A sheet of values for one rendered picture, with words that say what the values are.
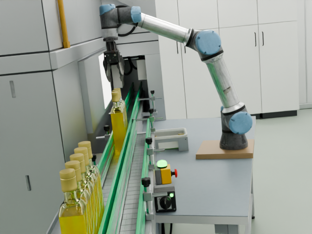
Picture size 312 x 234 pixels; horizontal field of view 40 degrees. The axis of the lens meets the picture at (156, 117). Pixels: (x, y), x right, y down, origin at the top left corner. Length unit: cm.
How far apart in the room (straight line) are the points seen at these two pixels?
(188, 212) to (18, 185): 64
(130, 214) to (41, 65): 59
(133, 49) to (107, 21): 109
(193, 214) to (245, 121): 66
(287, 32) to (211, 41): 409
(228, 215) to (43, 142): 72
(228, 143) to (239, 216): 73
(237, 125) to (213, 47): 39
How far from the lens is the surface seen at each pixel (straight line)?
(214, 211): 168
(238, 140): 230
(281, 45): 611
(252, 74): 606
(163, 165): 194
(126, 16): 207
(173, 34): 221
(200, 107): 602
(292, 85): 621
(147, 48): 313
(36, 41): 156
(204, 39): 207
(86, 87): 202
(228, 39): 595
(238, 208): 170
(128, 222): 135
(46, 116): 159
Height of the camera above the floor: 146
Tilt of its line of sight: 12 degrees down
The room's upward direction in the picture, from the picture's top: 6 degrees counter-clockwise
